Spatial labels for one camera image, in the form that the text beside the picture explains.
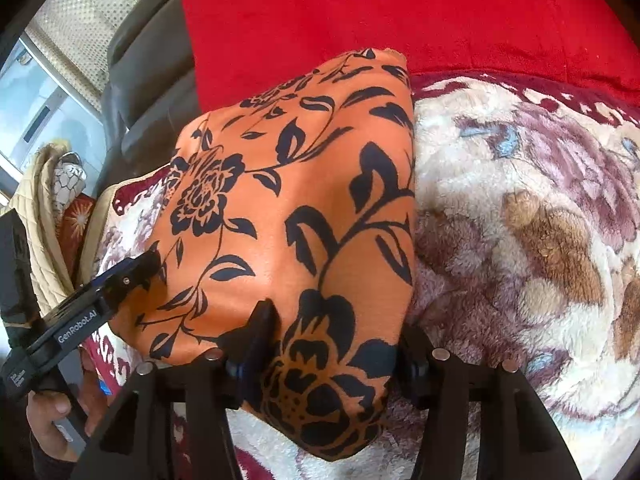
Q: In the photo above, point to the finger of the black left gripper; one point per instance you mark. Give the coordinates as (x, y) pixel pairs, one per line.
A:
(114, 285)

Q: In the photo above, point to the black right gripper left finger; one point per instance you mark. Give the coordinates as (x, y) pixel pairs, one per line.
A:
(223, 378)

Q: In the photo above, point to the floral plush blanket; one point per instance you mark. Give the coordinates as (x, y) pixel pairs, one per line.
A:
(528, 247)

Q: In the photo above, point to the beige perforated curtain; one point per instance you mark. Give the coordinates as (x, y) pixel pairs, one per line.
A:
(74, 35)

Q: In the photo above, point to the orange black floral garment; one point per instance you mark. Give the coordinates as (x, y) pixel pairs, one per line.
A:
(304, 196)

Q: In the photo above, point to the person's left hand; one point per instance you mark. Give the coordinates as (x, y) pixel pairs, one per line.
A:
(45, 409)

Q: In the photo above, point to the window with frame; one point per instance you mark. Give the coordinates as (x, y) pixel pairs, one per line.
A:
(38, 107)

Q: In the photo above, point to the beige quilted bag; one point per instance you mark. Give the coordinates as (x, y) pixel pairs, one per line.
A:
(55, 210)

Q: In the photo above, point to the red fleece cloth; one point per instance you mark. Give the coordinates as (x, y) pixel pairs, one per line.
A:
(244, 47)

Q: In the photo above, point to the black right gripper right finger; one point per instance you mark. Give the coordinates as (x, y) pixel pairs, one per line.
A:
(437, 382)

